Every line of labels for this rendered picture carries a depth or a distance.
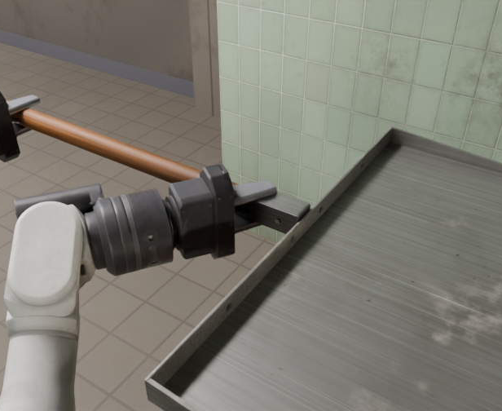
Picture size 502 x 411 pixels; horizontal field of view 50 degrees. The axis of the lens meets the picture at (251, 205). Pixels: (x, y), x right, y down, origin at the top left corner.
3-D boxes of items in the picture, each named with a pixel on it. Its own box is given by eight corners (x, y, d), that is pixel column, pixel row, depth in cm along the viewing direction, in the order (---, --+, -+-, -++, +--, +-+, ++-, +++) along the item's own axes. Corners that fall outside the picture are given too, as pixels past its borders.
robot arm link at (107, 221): (138, 251, 56) (22, 279, 52) (138, 286, 65) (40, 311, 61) (114, 161, 60) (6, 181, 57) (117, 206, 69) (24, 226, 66)
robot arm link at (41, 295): (84, 199, 56) (72, 327, 50) (90, 236, 64) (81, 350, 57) (17, 197, 55) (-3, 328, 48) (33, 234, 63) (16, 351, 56)
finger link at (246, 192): (279, 196, 65) (231, 206, 63) (268, 183, 67) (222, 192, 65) (279, 184, 64) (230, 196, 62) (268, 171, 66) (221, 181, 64)
